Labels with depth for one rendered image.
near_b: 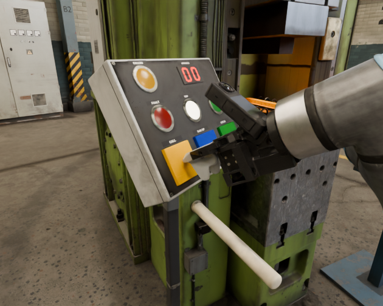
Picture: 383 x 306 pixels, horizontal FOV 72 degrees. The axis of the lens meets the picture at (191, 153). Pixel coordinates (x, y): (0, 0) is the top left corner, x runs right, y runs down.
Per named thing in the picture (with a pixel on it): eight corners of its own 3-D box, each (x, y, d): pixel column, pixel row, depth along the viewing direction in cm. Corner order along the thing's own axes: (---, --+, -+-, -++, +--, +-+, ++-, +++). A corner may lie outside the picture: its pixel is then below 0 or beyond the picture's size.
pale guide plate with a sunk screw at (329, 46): (334, 59, 119) (342, 17, 113) (321, 60, 115) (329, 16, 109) (330, 59, 120) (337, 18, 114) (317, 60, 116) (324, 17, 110)
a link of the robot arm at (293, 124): (296, 91, 31) (315, 84, 39) (261, 107, 35) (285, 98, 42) (325, 159, 32) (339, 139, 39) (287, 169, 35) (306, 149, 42)
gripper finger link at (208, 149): (187, 163, 45) (227, 147, 40) (184, 155, 45) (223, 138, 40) (203, 155, 49) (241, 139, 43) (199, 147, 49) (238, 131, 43)
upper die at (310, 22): (324, 36, 94) (329, 6, 91) (284, 34, 85) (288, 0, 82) (248, 40, 129) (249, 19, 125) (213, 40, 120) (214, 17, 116)
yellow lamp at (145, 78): (159, 90, 52) (158, 67, 51) (137, 91, 50) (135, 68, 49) (154, 88, 55) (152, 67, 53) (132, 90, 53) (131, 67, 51)
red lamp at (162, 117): (177, 129, 53) (176, 107, 51) (155, 132, 50) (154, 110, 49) (170, 125, 55) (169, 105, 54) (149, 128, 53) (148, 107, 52)
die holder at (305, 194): (325, 221, 124) (345, 130, 108) (265, 248, 107) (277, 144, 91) (248, 176, 170) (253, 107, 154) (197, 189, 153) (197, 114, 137)
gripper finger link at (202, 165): (183, 188, 50) (221, 177, 44) (171, 159, 50) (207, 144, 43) (193, 182, 52) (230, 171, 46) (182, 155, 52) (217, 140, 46)
